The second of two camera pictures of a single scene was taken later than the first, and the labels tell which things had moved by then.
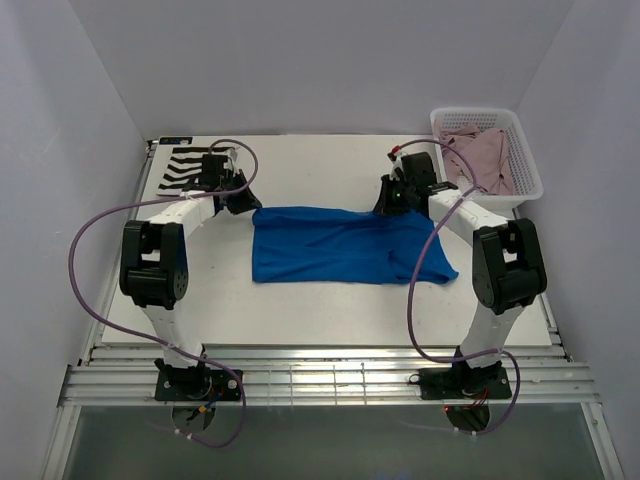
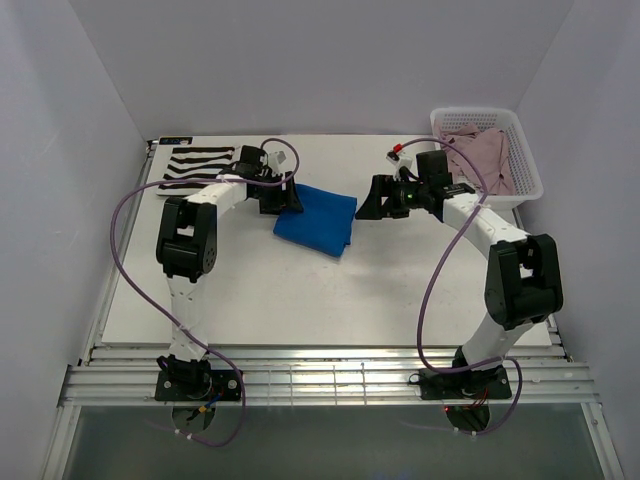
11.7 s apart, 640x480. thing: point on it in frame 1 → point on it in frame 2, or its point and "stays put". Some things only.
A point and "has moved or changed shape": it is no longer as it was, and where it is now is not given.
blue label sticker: x=175 y=140 stays put
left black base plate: x=196 y=384 stays put
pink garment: x=487 y=151 stays put
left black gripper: x=248 y=202 → x=283 y=200
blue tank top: x=296 y=244 has moved or changed shape
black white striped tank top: x=185 y=166 stays put
